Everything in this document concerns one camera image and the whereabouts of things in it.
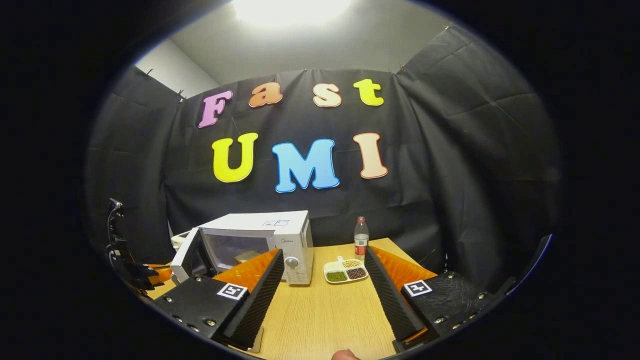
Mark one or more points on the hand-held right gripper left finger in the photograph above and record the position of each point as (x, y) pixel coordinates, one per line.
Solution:
(257, 305)

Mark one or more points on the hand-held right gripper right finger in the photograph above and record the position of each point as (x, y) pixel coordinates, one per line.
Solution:
(392, 305)

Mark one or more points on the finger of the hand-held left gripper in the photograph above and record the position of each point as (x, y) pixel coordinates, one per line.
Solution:
(159, 273)

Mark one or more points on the white microwave oven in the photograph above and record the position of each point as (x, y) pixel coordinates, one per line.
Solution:
(260, 221)

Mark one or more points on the white toaster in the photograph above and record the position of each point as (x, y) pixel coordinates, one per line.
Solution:
(180, 240)

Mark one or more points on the white divided dish of beans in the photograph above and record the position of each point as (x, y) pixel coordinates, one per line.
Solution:
(337, 276)

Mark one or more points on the clear bottle with red label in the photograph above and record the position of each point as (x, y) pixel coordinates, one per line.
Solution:
(361, 240)

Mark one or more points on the black backdrop cloth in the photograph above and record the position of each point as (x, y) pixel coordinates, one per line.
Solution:
(475, 175)

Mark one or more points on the large ceiling light panel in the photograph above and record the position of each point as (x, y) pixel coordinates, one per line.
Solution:
(290, 10)

